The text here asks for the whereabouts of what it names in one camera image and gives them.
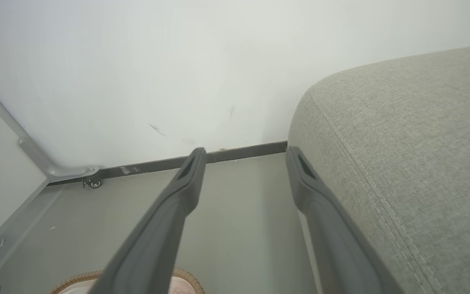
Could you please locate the grey fabric sofa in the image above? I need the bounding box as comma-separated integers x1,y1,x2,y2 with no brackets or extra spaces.
287,43,470,294

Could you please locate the cream perforated laundry basket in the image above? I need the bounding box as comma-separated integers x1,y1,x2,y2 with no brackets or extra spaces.
49,268,205,294

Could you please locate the dark grey baseboard strip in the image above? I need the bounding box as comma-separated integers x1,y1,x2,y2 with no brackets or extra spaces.
49,141,288,187

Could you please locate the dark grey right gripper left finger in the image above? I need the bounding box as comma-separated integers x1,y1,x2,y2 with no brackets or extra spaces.
88,147,207,294

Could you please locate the grey metal partition frame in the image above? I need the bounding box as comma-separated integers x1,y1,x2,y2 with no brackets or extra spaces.
0,73,102,264

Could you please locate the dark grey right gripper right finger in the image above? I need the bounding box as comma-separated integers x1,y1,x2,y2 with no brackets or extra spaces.
286,147,405,294

